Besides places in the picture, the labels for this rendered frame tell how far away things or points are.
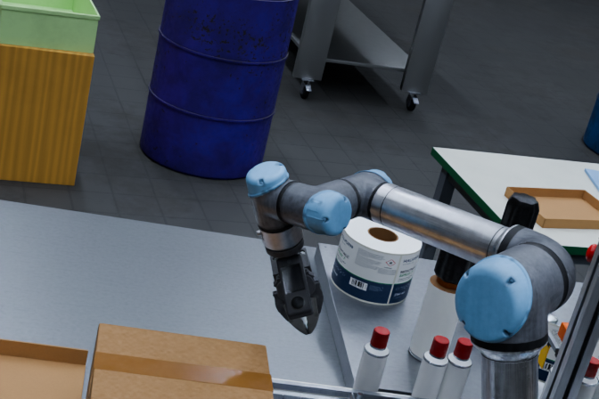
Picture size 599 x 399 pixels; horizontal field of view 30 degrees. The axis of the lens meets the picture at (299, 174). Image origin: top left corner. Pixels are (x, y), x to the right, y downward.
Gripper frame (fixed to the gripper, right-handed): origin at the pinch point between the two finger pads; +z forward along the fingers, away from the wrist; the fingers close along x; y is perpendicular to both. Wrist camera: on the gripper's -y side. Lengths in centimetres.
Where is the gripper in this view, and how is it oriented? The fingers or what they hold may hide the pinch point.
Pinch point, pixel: (307, 330)
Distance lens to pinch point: 213.6
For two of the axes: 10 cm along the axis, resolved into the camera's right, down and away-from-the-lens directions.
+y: -1.2, -5.0, 8.6
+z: 2.1, 8.3, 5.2
